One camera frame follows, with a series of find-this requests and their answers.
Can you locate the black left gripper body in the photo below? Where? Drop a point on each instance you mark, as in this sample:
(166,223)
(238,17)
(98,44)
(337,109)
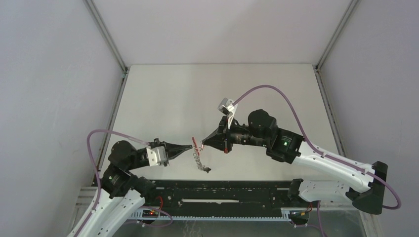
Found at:
(158,142)

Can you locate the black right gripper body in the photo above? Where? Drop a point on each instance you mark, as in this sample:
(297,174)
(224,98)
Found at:
(228,145)

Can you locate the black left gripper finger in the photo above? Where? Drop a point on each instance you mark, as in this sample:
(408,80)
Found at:
(175,152)
(176,147)

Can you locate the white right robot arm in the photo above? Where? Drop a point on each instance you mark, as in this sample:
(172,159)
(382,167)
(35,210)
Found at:
(361,184)

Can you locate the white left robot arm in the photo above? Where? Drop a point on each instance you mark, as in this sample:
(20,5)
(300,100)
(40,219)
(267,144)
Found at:
(119,192)

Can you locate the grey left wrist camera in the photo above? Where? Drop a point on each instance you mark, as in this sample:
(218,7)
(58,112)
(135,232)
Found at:
(157,156)

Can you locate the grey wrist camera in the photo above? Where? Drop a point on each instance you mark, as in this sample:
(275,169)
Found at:
(227,108)
(157,156)

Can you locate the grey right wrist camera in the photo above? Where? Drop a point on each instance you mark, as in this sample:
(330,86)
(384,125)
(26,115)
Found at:
(227,108)

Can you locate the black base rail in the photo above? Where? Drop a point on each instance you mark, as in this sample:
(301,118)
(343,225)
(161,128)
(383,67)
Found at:
(228,199)

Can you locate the grey aluminium frame rail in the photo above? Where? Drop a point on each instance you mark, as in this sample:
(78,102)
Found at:
(325,73)

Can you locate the left aluminium frame post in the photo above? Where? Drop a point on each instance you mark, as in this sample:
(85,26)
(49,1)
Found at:
(105,33)

